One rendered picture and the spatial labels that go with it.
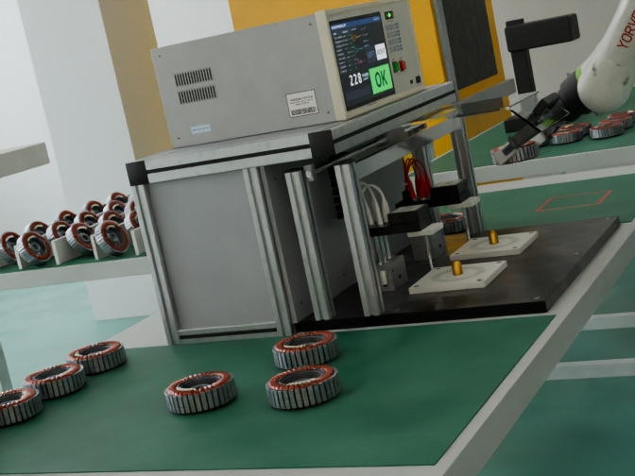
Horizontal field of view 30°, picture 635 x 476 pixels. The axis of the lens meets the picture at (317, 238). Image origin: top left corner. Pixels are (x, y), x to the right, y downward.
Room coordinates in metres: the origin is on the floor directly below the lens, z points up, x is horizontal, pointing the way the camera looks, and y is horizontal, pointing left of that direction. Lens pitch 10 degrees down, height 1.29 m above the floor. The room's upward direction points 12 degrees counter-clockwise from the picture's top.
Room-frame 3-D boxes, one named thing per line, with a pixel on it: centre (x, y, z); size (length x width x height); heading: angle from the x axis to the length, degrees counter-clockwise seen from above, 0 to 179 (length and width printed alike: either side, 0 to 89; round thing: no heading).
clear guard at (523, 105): (2.49, -0.38, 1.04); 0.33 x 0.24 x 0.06; 63
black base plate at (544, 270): (2.33, -0.29, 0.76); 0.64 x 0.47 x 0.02; 153
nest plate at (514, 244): (2.43, -0.36, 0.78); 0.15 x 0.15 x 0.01; 63
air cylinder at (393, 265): (2.28, -0.12, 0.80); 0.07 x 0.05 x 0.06; 153
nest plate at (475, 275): (2.21, -0.25, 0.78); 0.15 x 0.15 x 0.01; 63
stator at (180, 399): (1.82, 0.23, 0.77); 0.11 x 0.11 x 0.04
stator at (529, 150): (2.75, -0.49, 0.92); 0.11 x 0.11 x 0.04
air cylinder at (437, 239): (2.50, -0.23, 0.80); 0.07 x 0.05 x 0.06; 153
